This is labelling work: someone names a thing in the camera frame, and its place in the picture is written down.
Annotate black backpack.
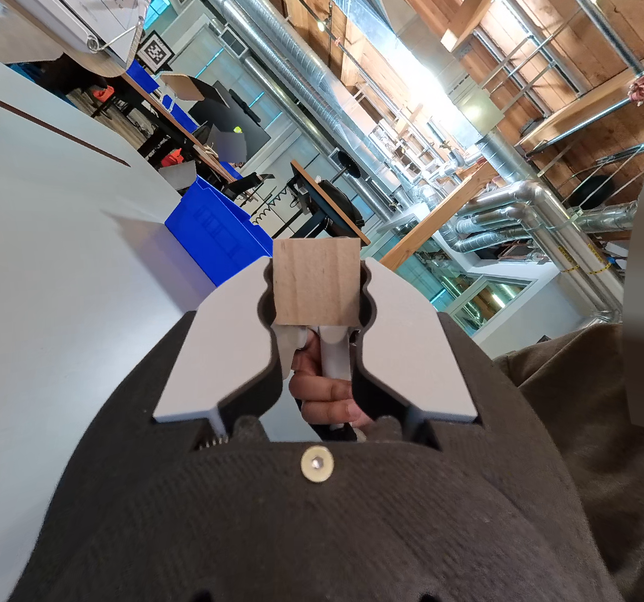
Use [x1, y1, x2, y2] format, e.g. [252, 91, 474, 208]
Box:
[319, 182, 364, 228]

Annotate person's right hand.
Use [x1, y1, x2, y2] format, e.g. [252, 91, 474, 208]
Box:
[288, 333, 375, 427]

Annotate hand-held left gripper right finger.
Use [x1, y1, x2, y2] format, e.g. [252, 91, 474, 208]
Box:
[352, 258, 479, 444]

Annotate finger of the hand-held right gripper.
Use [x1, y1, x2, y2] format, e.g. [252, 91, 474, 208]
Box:
[273, 324, 309, 381]

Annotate grey desk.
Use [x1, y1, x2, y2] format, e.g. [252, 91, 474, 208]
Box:
[0, 64, 323, 593]

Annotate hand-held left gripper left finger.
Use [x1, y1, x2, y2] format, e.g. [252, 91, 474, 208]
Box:
[152, 258, 283, 437]

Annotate small blue bin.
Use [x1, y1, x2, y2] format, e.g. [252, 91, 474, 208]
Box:
[161, 94, 199, 130]
[126, 61, 157, 90]

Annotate silver ventilation duct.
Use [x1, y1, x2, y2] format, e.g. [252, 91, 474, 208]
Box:
[297, 0, 504, 160]
[173, 0, 418, 210]

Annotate wooden support post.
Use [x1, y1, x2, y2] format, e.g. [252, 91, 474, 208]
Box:
[380, 162, 504, 271]

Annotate blue-taped wooden cube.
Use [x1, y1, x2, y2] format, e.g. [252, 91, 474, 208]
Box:
[272, 238, 363, 327]

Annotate tan cardboard sheet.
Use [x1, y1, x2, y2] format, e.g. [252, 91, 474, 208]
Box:
[160, 73, 206, 102]

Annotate blue plastic bin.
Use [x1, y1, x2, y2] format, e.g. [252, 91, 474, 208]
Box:
[164, 179, 275, 287]

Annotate silver insulated pipes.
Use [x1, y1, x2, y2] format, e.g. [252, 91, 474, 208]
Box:
[413, 144, 640, 321]

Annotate white sign board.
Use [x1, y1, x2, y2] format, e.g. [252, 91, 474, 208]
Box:
[160, 162, 198, 194]

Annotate framed tag sign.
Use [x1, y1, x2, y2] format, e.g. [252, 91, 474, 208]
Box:
[137, 30, 175, 73]

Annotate wooden-top standing desk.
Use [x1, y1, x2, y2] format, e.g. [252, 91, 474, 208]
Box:
[272, 160, 370, 245]

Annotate black office chair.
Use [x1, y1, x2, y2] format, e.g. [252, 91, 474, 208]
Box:
[221, 173, 275, 200]

